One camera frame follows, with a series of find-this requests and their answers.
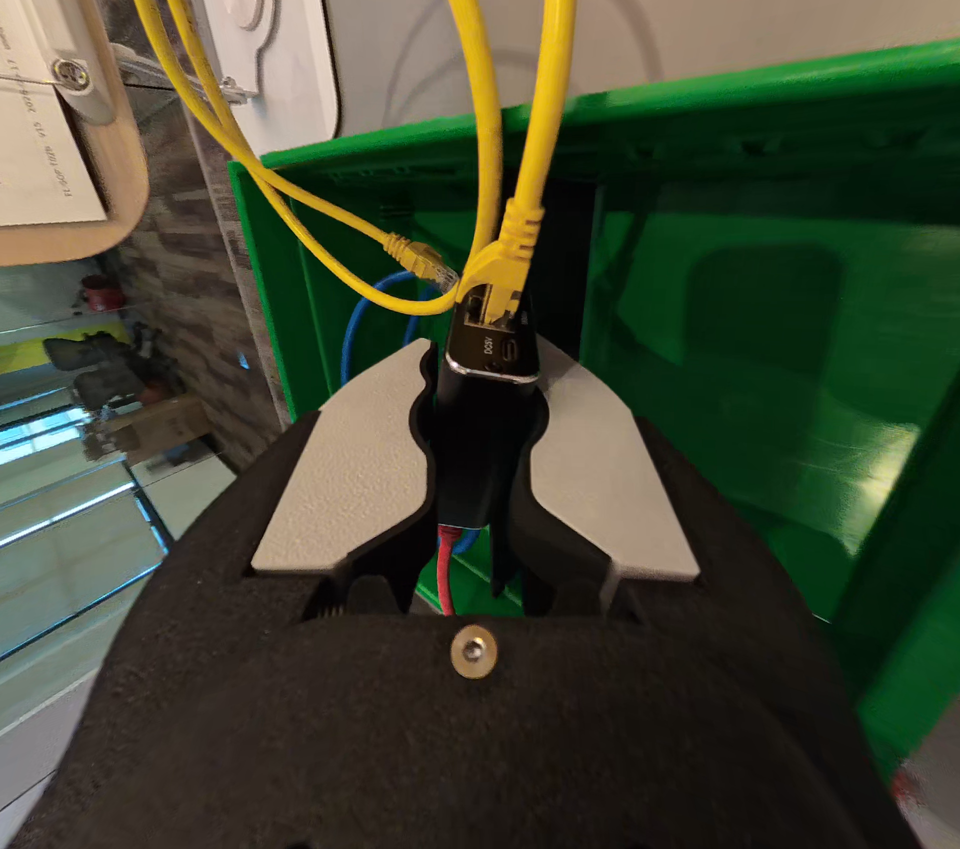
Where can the black office chair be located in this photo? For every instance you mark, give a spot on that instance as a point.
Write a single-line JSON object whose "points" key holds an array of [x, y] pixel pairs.
{"points": [[97, 354]]}

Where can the instruction sheet on stand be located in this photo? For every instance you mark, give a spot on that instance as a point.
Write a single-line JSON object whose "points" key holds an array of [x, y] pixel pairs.
{"points": [[112, 219]]}

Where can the green plastic bin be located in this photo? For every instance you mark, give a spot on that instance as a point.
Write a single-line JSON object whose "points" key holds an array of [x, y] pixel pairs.
{"points": [[750, 339]]}

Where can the red round object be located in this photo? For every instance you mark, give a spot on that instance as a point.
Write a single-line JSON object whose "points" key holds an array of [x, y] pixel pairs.
{"points": [[103, 294]]}

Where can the white stand base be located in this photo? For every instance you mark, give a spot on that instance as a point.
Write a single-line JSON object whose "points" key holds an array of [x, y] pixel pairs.
{"points": [[300, 39]]}

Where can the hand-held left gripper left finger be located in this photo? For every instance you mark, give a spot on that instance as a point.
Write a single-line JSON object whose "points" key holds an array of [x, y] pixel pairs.
{"points": [[352, 481]]}

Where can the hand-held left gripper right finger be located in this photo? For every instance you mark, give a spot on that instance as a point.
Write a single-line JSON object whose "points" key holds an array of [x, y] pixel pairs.
{"points": [[600, 481]]}

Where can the black network switch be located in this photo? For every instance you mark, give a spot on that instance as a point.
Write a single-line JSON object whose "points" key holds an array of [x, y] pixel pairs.
{"points": [[480, 429]]}

